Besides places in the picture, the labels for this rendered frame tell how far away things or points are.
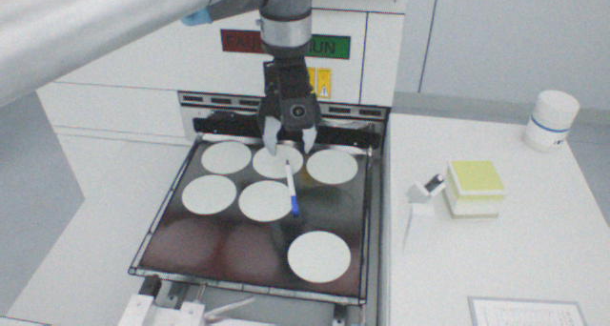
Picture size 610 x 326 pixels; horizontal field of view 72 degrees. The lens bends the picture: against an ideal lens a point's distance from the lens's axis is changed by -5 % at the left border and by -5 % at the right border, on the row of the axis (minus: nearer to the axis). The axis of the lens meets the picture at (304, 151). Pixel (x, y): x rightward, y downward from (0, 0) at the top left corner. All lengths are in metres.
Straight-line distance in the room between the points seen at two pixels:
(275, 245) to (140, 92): 0.48
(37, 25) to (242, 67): 0.57
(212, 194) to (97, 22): 0.50
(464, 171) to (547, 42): 1.98
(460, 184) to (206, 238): 0.41
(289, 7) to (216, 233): 0.39
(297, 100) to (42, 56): 0.37
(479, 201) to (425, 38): 1.86
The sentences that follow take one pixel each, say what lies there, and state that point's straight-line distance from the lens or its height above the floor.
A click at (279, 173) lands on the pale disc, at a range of 0.85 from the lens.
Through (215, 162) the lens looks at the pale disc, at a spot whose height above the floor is 0.90.
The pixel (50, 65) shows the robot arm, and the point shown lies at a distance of 0.39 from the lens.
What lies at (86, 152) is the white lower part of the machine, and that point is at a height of 0.76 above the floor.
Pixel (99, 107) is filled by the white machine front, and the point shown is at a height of 0.91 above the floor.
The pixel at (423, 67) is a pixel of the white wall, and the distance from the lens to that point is 2.56.
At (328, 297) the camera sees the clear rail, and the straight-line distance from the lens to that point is 0.67.
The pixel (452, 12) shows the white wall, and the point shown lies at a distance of 2.44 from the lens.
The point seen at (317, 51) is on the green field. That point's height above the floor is 1.09.
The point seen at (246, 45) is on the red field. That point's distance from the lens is 0.87.
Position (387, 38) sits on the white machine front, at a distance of 0.83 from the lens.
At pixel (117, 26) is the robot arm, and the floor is 1.33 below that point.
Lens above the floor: 1.48
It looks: 40 degrees down
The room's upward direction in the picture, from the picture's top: straight up
